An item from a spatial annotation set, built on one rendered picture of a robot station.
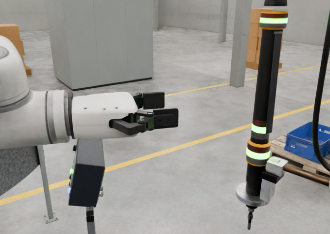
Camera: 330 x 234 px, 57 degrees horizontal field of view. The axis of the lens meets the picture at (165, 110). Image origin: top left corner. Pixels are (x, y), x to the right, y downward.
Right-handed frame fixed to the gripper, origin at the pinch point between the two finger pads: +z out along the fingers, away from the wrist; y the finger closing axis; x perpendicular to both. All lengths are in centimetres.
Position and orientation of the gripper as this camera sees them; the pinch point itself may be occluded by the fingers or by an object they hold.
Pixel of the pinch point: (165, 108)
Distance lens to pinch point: 51.5
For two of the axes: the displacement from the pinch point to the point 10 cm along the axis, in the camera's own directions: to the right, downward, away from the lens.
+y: 2.3, 3.3, -9.2
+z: 9.7, -0.8, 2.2
